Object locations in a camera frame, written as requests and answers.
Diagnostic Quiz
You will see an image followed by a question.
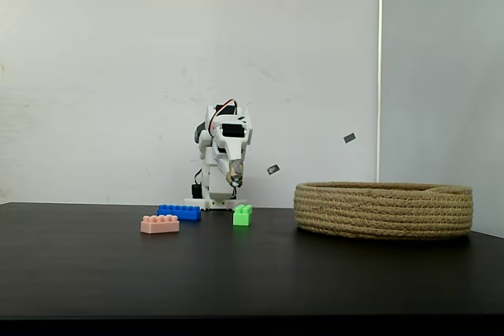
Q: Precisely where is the green lego block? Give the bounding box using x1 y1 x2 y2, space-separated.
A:
232 204 254 227

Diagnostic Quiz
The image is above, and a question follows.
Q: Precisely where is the blue lego block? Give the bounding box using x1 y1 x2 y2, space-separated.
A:
157 204 202 222

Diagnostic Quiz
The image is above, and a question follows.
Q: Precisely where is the pink lego block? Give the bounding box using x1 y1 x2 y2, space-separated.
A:
140 214 180 235

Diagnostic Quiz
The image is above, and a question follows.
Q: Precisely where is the red white black wrist cable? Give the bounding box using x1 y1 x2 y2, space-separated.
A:
208 98 239 133

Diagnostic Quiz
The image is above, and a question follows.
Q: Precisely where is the woven rope basket tray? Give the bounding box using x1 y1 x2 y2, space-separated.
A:
293 181 474 241

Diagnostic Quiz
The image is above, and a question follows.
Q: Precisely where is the white vertical wall trim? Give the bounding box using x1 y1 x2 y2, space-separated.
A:
376 0 384 183

